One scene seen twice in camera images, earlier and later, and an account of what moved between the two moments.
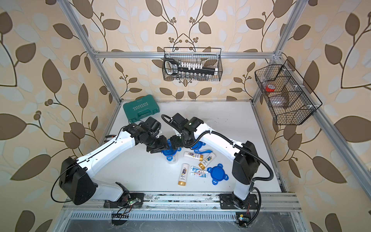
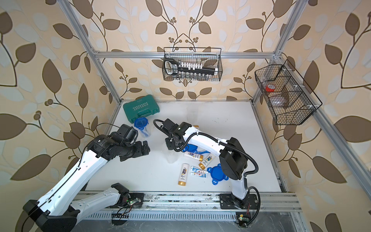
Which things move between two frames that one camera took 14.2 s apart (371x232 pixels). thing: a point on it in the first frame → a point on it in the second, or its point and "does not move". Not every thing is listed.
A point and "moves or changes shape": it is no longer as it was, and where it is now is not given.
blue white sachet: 195,169 does not move
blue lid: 169,152 → 141,123
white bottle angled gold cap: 202,165 does not move
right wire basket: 290,100 does not move
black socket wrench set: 172,66 does not move
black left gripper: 162,146 → 140,152
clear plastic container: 174,160 moves or changes shape
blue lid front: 217,173 does not move
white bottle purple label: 193,155 does not move
